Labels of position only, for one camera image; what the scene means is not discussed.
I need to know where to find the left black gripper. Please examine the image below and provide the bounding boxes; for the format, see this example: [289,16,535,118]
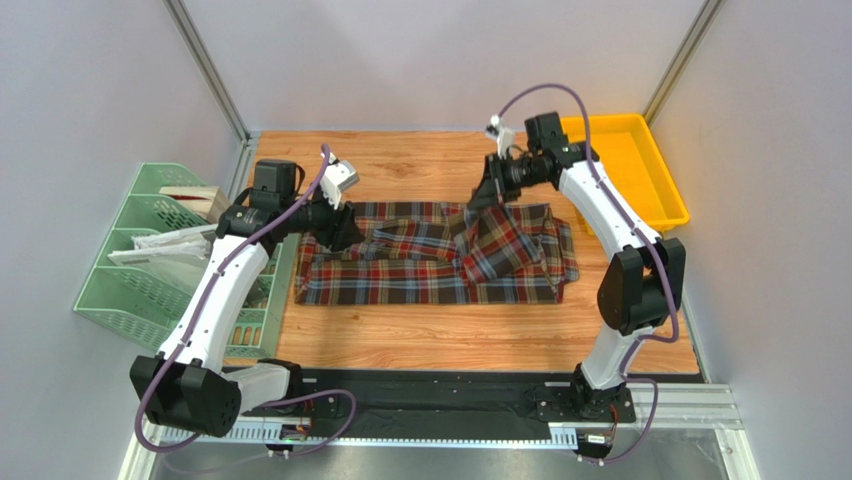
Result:
[281,182,366,253]

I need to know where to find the plaid long sleeve shirt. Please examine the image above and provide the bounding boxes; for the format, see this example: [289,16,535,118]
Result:
[294,201,579,306]

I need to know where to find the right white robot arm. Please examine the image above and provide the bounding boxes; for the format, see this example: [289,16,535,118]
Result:
[469,112,686,419]

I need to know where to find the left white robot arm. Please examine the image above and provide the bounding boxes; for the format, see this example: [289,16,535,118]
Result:
[130,152,364,438]

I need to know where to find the wooden block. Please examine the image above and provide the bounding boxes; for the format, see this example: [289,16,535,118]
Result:
[159,186,231,224]

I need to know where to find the yellow plastic tray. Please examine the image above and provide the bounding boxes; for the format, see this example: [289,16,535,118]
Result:
[590,113,690,233]

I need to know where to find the white papers in plastic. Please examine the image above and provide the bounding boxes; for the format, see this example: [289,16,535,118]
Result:
[107,225,216,293]

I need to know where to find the green file organizer rack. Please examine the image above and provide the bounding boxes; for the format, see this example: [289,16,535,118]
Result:
[73,163,300,360]

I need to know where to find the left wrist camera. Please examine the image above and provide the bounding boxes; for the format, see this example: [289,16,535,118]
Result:
[320,157,360,210]

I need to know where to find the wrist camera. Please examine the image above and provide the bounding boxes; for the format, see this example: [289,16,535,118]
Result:
[320,157,360,210]
[484,114,516,160]

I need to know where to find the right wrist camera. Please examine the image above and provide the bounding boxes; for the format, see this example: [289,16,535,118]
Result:
[484,114,516,160]

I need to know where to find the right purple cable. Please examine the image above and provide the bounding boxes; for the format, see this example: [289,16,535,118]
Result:
[495,83,682,465]

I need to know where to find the purple cable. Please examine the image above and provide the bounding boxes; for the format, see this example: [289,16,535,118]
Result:
[495,83,682,465]
[133,142,357,461]

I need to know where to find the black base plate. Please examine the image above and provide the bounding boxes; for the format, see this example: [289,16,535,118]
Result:
[250,368,636,440]

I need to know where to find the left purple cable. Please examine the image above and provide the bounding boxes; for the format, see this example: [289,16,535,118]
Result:
[133,142,357,461]

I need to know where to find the aluminium frame rail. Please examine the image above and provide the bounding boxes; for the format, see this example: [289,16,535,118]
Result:
[118,383,761,480]

